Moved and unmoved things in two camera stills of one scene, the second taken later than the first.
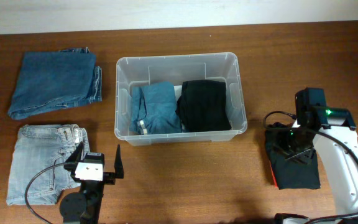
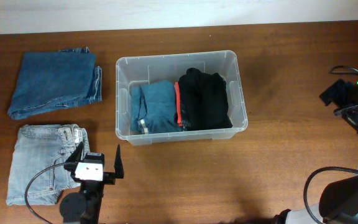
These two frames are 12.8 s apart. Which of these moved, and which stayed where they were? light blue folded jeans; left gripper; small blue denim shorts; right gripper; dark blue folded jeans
Moved: right gripper
Stayed: dark blue folded jeans; small blue denim shorts; left gripper; light blue folded jeans
